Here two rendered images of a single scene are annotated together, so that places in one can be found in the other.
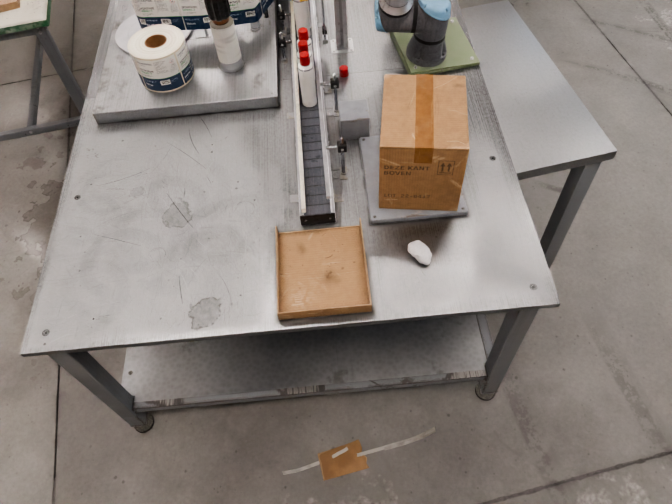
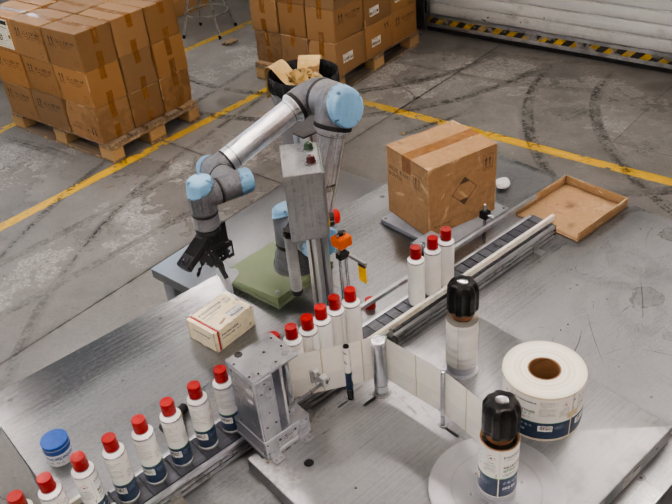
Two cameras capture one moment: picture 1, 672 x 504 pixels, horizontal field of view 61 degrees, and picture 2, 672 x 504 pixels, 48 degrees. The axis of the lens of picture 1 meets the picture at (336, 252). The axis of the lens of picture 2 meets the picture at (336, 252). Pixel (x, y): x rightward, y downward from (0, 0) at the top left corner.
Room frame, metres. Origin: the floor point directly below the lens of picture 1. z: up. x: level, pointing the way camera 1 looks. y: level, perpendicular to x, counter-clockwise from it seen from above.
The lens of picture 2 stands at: (2.99, 1.31, 2.35)
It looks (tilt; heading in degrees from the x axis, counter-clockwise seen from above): 35 degrees down; 232
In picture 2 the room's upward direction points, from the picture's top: 6 degrees counter-clockwise
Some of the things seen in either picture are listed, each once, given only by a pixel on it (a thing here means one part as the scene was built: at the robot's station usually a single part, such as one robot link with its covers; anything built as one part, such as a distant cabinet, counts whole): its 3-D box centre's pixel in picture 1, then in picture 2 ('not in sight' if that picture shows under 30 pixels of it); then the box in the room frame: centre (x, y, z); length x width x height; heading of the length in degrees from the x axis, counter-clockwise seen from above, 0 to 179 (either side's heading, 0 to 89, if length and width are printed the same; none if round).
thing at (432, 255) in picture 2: (305, 68); (432, 265); (1.62, 0.04, 0.98); 0.05 x 0.05 x 0.20
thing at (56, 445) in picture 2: not in sight; (57, 447); (2.73, -0.24, 0.86); 0.07 x 0.07 x 0.07
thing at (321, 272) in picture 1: (321, 266); (571, 206); (0.89, 0.05, 0.85); 0.30 x 0.26 x 0.04; 0
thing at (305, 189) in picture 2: not in sight; (305, 190); (1.99, -0.04, 1.38); 0.17 x 0.10 x 0.19; 55
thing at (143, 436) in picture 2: not in sight; (147, 449); (2.60, 0.04, 0.98); 0.05 x 0.05 x 0.20
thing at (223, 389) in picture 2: not in sight; (226, 398); (2.37, 0.04, 0.98); 0.05 x 0.05 x 0.20
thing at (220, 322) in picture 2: not in sight; (221, 321); (2.15, -0.35, 0.87); 0.16 x 0.12 x 0.07; 9
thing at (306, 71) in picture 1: (307, 79); (445, 256); (1.56, 0.04, 0.98); 0.05 x 0.05 x 0.20
